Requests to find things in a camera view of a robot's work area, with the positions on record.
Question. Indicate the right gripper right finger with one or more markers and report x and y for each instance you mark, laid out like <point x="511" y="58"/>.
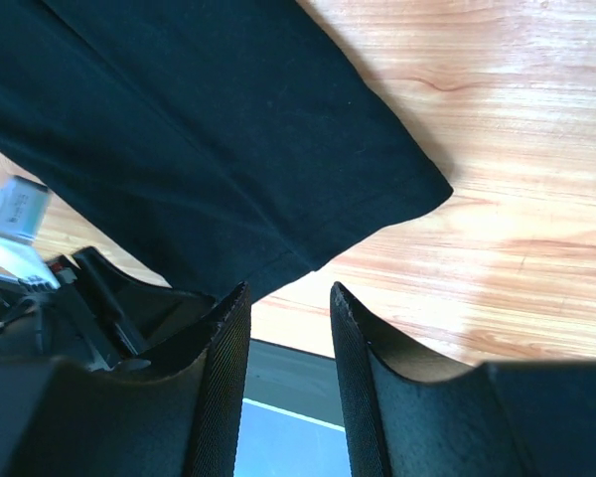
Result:
<point x="411" y="411"/>

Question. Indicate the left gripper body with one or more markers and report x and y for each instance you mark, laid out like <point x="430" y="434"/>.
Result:
<point x="39" y="321"/>

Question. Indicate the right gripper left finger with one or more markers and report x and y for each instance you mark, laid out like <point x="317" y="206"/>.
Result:
<point x="179" y="416"/>

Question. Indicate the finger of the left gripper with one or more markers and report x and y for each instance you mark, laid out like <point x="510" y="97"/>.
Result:
<point x="139" y="315"/>

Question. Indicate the black t-shirt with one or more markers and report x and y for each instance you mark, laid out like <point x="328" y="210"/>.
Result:
<point x="216" y="141"/>

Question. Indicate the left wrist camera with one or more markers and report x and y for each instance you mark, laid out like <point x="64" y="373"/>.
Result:
<point x="23" y="204"/>

